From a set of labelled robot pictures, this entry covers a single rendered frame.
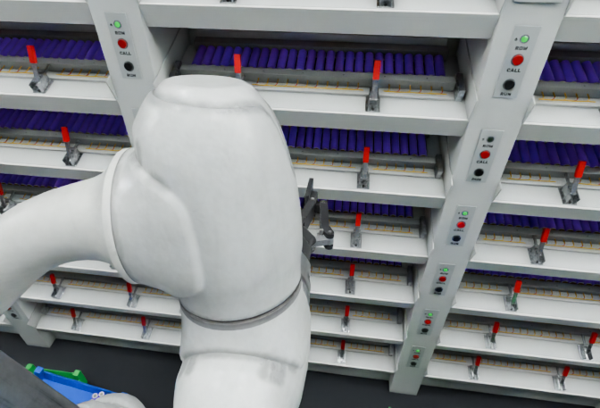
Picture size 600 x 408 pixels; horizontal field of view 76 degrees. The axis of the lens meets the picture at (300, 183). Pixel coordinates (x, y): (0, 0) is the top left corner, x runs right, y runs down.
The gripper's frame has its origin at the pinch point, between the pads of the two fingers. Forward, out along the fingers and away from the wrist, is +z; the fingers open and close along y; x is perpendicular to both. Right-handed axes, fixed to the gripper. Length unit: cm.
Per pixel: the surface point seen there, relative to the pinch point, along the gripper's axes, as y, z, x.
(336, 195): 6.1, 21.6, -10.6
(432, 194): 27.0, 21.3, -8.2
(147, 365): -59, 37, -96
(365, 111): 10.5, 17.2, 10.3
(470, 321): 50, 38, -58
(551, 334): 74, 38, -60
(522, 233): 52, 30, -21
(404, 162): 20.9, 26.1, -3.2
